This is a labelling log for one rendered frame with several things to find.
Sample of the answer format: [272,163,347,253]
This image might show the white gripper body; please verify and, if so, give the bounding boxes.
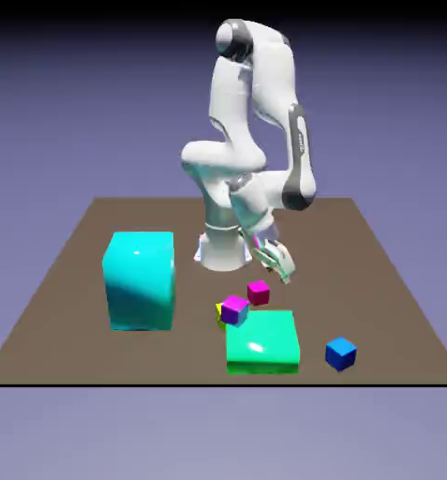
[251,238,296,279]

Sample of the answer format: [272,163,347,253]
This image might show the small magenta cube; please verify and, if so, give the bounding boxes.
[246,279,272,306]

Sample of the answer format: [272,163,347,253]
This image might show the small purple cube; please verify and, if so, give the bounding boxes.
[220,294,251,328]

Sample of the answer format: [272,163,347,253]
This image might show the small blue cube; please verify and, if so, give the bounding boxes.
[324,336,358,373]

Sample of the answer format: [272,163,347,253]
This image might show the large green box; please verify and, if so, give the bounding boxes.
[225,309,302,375]

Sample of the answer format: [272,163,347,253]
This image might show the large cyan box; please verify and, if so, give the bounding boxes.
[101,231,176,332]

